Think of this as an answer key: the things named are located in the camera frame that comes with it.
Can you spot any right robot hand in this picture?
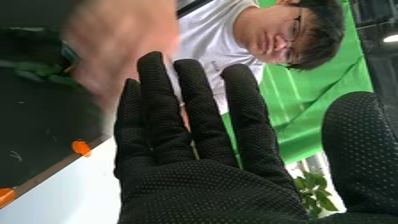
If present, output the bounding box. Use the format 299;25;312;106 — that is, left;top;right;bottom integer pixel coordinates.
113;50;398;224

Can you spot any dark mat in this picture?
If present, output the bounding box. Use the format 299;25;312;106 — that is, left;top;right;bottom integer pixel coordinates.
0;26;116;190

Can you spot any person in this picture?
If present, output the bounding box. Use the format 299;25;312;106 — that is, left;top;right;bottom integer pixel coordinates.
59;0;349;134

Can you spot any green potted plant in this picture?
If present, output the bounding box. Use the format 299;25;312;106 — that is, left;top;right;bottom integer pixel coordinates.
294;170;342;218

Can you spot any white sheet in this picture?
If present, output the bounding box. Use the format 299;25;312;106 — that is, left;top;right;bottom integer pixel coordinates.
0;135;129;224

